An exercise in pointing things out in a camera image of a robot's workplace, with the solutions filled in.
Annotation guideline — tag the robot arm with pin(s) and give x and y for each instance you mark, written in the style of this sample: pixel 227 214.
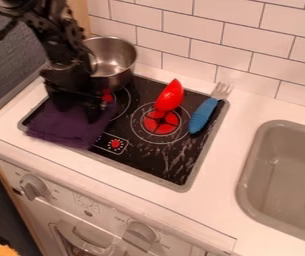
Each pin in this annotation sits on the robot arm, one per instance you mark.
pixel 56 30

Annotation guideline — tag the silver pot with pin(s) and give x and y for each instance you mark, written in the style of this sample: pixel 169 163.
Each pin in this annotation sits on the silver pot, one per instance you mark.
pixel 114 56

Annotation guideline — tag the toy sink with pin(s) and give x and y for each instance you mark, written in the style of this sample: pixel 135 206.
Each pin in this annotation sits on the toy sink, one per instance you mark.
pixel 288 180

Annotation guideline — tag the violet cloth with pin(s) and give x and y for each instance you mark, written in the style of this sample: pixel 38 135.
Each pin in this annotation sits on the violet cloth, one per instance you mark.
pixel 61 130

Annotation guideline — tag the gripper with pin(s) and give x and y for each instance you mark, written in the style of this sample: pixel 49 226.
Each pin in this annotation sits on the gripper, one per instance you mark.
pixel 72 83

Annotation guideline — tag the red toy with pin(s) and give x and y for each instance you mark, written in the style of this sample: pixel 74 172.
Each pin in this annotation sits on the red toy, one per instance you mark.
pixel 170 95

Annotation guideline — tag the toy stove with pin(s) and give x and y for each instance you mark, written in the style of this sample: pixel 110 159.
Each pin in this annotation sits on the toy stove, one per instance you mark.
pixel 159 151

